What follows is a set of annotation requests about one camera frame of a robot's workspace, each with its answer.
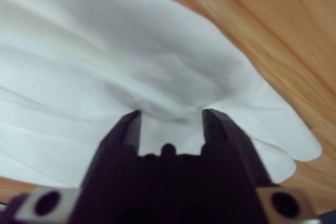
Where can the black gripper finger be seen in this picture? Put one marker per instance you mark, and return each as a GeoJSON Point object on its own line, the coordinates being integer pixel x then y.
{"type": "Point", "coordinates": [228, 145]}
{"type": "Point", "coordinates": [118, 142]}

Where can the white t-shirt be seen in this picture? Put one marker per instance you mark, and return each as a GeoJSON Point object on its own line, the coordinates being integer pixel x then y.
{"type": "Point", "coordinates": [105, 51]}

